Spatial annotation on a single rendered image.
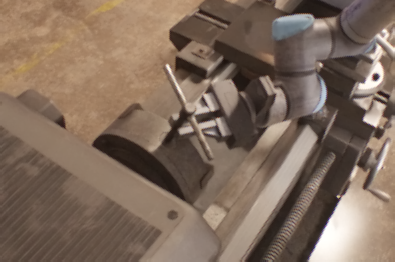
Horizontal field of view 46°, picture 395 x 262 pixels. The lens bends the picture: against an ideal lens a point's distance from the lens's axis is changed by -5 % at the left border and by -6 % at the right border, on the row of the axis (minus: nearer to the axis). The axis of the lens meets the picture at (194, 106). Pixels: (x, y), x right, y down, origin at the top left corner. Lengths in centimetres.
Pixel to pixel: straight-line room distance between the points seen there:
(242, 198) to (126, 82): 162
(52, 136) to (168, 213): 24
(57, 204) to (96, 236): 8
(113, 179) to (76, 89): 210
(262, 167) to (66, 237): 85
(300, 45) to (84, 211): 56
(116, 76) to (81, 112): 34
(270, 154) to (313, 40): 53
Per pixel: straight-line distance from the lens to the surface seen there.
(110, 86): 283
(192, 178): 100
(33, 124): 85
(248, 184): 140
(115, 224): 71
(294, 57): 103
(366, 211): 252
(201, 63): 166
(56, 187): 75
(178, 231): 71
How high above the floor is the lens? 195
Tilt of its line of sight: 46 degrees down
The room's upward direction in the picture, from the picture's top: 6 degrees clockwise
